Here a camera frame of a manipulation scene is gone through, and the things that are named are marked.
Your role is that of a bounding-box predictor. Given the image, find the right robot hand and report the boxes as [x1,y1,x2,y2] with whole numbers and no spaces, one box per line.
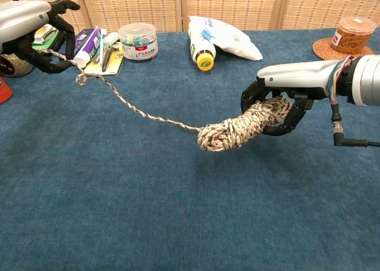
[240,56,351,137]

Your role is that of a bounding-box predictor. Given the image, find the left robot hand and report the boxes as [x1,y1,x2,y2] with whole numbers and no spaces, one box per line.
[0,0,81,75]

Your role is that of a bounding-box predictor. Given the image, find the braided speckled rope bundle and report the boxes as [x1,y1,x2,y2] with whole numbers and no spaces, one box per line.
[35,47,292,152]

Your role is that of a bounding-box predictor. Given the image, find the white bottle yellow cap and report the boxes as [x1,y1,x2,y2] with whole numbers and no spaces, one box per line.
[189,30,217,72]

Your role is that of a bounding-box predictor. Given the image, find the red yellow snack packet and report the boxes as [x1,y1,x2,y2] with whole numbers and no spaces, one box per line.
[33,24,58,45]

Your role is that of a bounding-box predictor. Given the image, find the green zip pouch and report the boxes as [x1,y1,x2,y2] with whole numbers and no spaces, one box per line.
[31,24,68,51]

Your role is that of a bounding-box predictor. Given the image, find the round woven rattan coaster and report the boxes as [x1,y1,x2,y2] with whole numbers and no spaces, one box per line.
[312,37,375,61]

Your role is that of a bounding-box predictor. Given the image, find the glass spice jar black lid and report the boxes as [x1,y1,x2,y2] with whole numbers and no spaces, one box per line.
[0,53,34,78]

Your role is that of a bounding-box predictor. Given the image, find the dark blue toothpaste box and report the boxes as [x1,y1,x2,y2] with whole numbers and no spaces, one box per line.
[56,28,95,65]

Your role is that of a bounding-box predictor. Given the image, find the clear jar of rubber bands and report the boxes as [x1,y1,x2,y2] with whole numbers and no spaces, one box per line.
[330,15,378,55]

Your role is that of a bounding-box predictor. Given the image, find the white purple toothpaste tube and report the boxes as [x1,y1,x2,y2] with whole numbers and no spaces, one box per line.
[72,26,102,69]

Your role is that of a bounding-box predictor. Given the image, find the orange drink can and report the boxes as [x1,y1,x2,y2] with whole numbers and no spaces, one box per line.
[0,75,13,105]

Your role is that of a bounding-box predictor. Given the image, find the white plastic food bag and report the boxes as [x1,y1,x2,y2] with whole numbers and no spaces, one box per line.
[188,15,264,61]

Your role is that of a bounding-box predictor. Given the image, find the teal toothbrush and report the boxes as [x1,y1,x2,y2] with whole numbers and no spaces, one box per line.
[94,29,121,63]

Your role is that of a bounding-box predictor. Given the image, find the razor on yellow card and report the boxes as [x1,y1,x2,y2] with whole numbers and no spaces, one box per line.
[81,42,125,78]

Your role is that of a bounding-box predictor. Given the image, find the bamboo folding screen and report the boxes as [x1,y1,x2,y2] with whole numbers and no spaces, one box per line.
[0,0,380,34]

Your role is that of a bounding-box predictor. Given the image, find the clear tub of binder clips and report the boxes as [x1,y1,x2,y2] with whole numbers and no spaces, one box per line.
[118,22,158,63]

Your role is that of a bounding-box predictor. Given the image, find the blue table cloth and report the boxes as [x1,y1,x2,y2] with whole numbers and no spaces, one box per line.
[0,27,380,271]

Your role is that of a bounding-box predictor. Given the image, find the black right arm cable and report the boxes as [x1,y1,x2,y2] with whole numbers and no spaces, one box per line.
[329,95,380,149]

